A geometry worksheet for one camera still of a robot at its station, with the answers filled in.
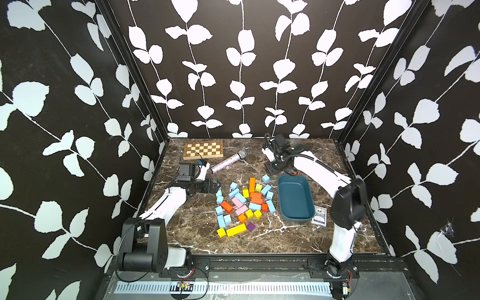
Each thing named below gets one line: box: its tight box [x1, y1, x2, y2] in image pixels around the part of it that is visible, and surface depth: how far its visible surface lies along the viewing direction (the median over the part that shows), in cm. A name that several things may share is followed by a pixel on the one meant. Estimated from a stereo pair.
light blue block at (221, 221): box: [216, 214, 227, 229], surface depth 87 cm
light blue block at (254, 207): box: [248, 202, 262, 212], surface depth 92 cm
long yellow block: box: [226, 223, 247, 238], surface depth 85 cm
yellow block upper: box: [242, 187, 250, 199], surface depth 97 cm
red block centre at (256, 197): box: [250, 191, 264, 204], surface depth 95 cm
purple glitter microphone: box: [211, 150, 248, 174], surface depth 107 cm
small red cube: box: [261, 203, 269, 213], surface depth 92 cm
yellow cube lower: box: [253, 209, 263, 220], surface depth 89 cm
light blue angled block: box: [235, 192, 247, 204], surface depth 95 cm
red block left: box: [220, 200, 234, 215], surface depth 92 cm
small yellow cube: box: [216, 227, 227, 239], surface depth 83 cm
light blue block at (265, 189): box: [261, 183, 272, 196], surface depth 98 cm
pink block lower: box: [235, 205, 249, 217], surface depth 90 cm
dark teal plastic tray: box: [277, 174, 315, 222], surface depth 95 cm
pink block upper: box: [231, 196, 244, 209], surface depth 94 cm
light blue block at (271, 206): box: [266, 199, 277, 214], surface depth 92 cm
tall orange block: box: [249, 177, 256, 193], surface depth 100 cm
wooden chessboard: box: [183, 140, 224, 160], surface depth 113 cm
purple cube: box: [246, 221, 256, 233], surface depth 86 cm
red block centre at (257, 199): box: [251, 195, 264, 205], surface depth 95 cm
